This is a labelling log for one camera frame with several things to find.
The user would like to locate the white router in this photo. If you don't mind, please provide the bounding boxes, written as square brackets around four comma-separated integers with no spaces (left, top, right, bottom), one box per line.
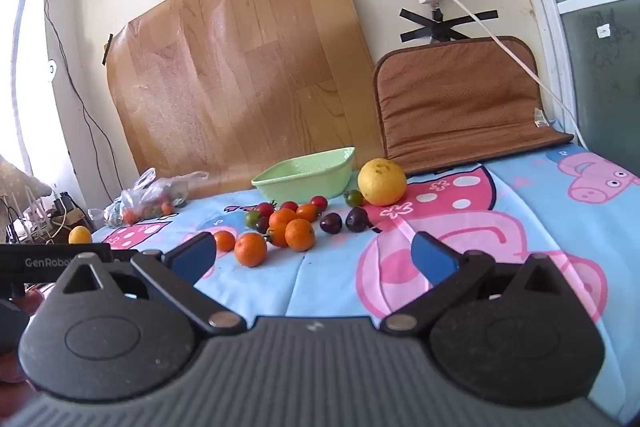
[20,187,56,238]

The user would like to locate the white window frame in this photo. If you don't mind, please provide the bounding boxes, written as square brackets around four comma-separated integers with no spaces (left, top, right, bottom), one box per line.
[500,0,640,148]

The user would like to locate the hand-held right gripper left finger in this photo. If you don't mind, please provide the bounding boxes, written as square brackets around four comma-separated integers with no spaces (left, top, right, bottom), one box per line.
[54,231,247,336]

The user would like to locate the brown seat cushion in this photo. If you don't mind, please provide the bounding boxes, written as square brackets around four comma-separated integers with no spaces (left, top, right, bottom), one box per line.
[371,36,575,175]

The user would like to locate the crossed black tape strips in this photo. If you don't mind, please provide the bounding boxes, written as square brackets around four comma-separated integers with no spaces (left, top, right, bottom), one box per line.
[399,8,500,44]

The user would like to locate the floral cloth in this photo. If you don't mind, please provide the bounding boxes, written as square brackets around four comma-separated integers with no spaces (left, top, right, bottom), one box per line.
[0,154,53,198]

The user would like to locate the light green plastic bowl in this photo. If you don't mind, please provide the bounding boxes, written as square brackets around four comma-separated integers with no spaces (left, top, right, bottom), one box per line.
[251,147,357,204]

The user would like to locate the wood-pattern vinyl sheet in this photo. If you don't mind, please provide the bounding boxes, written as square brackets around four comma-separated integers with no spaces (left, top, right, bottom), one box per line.
[104,0,386,202]

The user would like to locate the cartoon pig printed blanket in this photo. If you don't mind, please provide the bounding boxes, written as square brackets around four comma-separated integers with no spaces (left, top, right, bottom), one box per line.
[90,144,640,427]

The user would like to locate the black wall cable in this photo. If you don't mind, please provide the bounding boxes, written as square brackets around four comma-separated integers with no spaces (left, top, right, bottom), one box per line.
[44,0,118,208]

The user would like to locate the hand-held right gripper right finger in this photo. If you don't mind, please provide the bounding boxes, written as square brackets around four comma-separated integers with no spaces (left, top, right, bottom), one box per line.
[380,231,569,336]

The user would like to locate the large yellow lemon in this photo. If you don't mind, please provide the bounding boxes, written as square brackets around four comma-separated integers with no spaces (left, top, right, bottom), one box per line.
[357,158,407,206]

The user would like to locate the clear plastic bag of produce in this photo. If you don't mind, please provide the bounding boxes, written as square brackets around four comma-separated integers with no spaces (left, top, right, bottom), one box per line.
[89,168,210,228]

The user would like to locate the white power cable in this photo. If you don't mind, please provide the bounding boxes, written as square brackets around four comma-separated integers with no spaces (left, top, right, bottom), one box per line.
[409,0,591,148]

